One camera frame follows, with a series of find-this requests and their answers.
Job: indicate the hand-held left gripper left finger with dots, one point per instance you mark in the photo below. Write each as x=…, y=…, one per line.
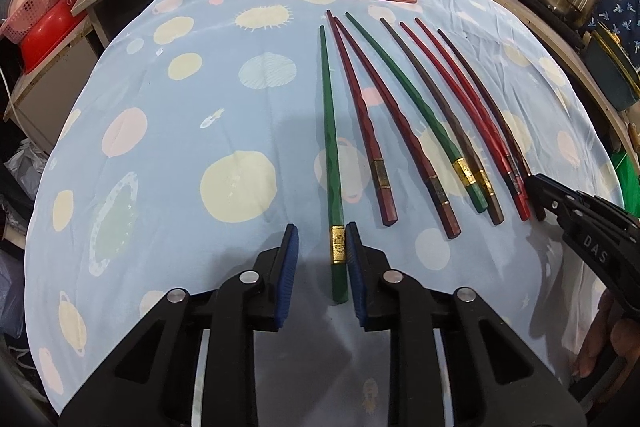
x=289, y=277

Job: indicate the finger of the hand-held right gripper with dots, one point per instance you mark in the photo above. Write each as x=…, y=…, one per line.
x=555, y=199

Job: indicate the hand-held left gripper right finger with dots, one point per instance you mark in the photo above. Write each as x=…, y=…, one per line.
x=356, y=277

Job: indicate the dark brown chopstick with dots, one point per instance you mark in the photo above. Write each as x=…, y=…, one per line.
x=492, y=97

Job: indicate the green chopstick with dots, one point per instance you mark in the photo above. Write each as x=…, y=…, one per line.
x=330, y=132
x=415, y=102

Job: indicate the dark red chopstick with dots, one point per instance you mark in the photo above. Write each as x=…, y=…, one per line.
x=357, y=107
x=395, y=122

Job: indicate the person's right hand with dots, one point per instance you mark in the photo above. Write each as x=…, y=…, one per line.
x=600, y=332

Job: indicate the green plastic bag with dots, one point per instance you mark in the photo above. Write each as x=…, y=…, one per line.
x=630, y=177

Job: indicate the dark green container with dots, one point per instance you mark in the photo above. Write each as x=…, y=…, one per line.
x=610, y=72

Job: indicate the light blue printed tablecloth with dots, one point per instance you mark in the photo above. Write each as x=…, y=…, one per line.
x=175, y=157

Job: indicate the black induction cooker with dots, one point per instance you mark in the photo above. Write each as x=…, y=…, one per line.
x=530, y=1

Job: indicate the red plastic basin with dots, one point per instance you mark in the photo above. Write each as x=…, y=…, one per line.
x=50, y=39

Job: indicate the pink plastic basket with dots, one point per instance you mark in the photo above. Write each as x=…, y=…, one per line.
x=35, y=9

